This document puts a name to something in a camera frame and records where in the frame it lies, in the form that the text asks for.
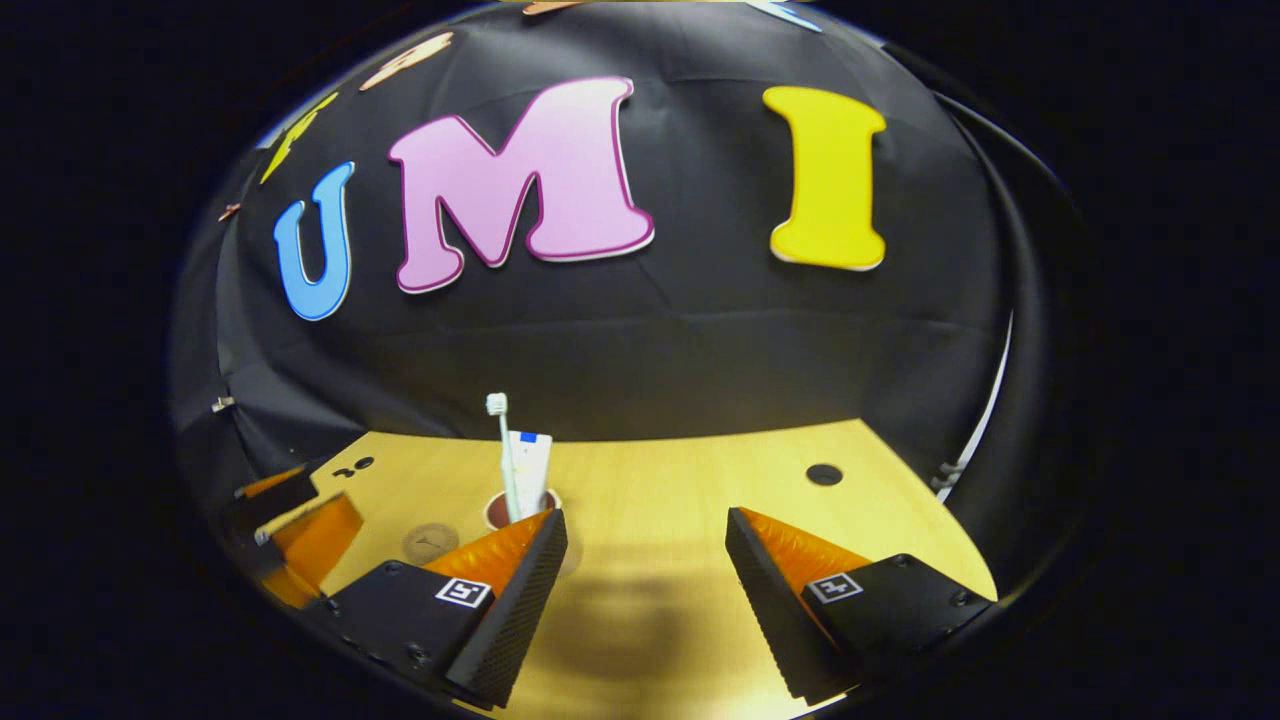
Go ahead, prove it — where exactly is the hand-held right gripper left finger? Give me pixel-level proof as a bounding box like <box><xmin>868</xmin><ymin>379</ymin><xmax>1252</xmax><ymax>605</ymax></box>
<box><xmin>303</xmin><ymin>508</ymin><xmax>569</xmax><ymax>709</ymax></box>

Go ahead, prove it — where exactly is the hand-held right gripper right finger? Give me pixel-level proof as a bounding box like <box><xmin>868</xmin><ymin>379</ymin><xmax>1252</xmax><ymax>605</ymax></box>
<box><xmin>725</xmin><ymin>507</ymin><xmax>996</xmax><ymax>706</ymax></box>

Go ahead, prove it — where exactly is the beige cup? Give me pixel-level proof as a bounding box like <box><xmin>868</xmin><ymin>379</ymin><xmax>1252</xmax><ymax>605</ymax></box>
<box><xmin>483</xmin><ymin>487</ymin><xmax>583</xmax><ymax>579</ymax></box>

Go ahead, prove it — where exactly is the round cork coaster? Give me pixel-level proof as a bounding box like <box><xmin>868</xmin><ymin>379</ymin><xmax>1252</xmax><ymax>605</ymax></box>
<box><xmin>402</xmin><ymin>523</ymin><xmax>461</xmax><ymax>566</ymax></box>

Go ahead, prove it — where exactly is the light blue toothbrush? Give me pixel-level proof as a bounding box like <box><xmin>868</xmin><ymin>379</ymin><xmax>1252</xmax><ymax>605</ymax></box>
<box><xmin>486</xmin><ymin>393</ymin><xmax>523</xmax><ymax>524</ymax></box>

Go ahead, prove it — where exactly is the white toothpaste tube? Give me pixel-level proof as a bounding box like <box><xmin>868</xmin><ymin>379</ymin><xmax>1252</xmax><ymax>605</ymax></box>
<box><xmin>507</xmin><ymin>431</ymin><xmax>553</xmax><ymax>521</ymax></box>

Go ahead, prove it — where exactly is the wooden desktop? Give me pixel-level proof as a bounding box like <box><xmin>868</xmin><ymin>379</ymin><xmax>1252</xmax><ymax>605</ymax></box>
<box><xmin>262</xmin><ymin>418</ymin><xmax>1001</xmax><ymax>720</ymax></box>

